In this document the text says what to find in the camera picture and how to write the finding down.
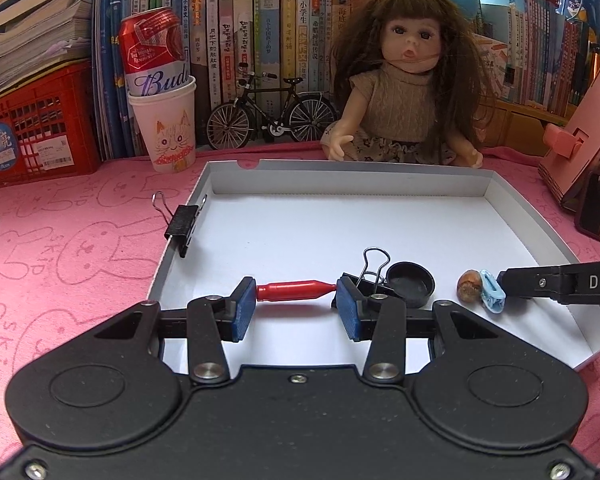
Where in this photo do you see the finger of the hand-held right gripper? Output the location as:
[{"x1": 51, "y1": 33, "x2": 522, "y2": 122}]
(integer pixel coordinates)
[{"x1": 497, "y1": 265, "x2": 564, "y2": 302}]

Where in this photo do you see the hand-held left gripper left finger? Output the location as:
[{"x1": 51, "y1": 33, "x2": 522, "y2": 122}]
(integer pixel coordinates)
[{"x1": 92, "y1": 276, "x2": 257, "y2": 386}]

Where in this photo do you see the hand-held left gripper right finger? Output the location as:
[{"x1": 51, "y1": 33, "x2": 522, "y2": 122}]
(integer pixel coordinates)
[{"x1": 335, "y1": 276, "x2": 501, "y2": 385}]

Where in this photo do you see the large black binder clip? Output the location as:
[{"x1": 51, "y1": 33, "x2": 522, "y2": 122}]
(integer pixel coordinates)
[{"x1": 337, "y1": 247, "x2": 395, "y2": 306}]

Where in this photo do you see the light blue hair clip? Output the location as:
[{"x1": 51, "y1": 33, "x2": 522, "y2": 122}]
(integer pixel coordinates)
[{"x1": 477, "y1": 270, "x2": 507, "y2": 315}]

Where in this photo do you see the red plastic bullet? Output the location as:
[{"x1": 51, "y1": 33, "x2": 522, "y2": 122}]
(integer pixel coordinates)
[{"x1": 256, "y1": 280, "x2": 338, "y2": 305}]

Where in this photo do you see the brown walnut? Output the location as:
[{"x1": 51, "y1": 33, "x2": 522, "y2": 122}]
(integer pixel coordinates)
[{"x1": 457, "y1": 270, "x2": 483, "y2": 303}]

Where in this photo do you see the black round plastic cap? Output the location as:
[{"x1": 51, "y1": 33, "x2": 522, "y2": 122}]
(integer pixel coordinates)
[{"x1": 385, "y1": 261, "x2": 437, "y2": 309}]

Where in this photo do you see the white cardboard box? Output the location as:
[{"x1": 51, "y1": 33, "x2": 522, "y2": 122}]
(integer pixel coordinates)
[{"x1": 146, "y1": 159, "x2": 600, "y2": 373}]

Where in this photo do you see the small black binder clip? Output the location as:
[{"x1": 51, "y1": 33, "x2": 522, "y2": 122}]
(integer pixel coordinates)
[{"x1": 152, "y1": 191, "x2": 208, "y2": 259}]

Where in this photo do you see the pink wooden phone stand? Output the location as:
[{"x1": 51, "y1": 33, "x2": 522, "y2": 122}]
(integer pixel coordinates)
[{"x1": 537, "y1": 50, "x2": 600, "y2": 211}]

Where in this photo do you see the wooden drawer unit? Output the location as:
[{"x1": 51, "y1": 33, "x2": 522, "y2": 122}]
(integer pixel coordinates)
[{"x1": 485, "y1": 97, "x2": 581, "y2": 158}]

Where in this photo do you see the pink bunny-print cloth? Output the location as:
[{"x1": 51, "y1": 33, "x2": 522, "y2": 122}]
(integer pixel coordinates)
[{"x1": 0, "y1": 140, "x2": 600, "y2": 466}]

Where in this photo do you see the white cat-print paper cup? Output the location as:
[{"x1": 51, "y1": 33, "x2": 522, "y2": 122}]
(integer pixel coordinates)
[{"x1": 128, "y1": 75, "x2": 198, "y2": 175}]

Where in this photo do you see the long-haired doll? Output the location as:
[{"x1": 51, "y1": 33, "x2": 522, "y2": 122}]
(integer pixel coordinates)
[{"x1": 320, "y1": 0, "x2": 501, "y2": 168}]

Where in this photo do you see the colourful printed carton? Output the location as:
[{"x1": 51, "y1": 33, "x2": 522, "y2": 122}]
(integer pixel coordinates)
[{"x1": 480, "y1": 37, "x2": 513, "y2": 101}]

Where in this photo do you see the miniature black bicycle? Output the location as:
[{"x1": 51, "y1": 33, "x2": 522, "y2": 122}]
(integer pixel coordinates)
[{"x1": 206, "y1": 62, "x2": 339, "y2": 151}]

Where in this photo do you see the row of upright books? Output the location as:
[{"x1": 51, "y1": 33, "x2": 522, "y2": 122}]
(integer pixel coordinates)
[{"x1": 92, "y1": 0, "x2": 600, "y2": 161}]

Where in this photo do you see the large red plastic basket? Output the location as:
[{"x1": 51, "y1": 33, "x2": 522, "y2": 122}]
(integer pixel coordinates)
[{"x1": 0, "y1": 59, "x2": 103, "y2": 191}]

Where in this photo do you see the red beverage can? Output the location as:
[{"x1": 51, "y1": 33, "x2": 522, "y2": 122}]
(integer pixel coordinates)
[{"x1": 119, "y1": 7, "x2": 191, "y2": 98}]

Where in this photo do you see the stack of books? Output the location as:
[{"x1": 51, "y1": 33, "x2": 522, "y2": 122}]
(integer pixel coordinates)
[{"x1": 0, "y1": 0, "x2": 98, "y2": 106}]

